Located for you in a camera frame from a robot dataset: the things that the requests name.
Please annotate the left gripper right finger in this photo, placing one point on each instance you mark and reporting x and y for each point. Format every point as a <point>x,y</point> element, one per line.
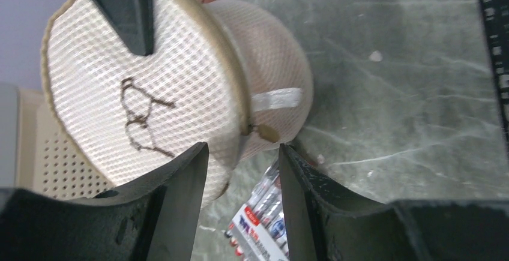
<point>327,221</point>

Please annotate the cream plastic laundry basket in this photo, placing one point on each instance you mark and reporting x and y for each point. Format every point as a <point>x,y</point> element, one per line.
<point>47,162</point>

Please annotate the beige mesh laundry bag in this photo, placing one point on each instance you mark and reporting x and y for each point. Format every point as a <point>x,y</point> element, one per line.
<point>227,73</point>

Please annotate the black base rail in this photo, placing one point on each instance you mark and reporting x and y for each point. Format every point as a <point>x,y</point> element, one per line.
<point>495,21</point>

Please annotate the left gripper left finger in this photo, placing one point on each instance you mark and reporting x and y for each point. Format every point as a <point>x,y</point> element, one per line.
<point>153,217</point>

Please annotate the marker pen pack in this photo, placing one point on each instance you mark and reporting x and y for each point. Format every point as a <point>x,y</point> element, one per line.
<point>258,231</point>

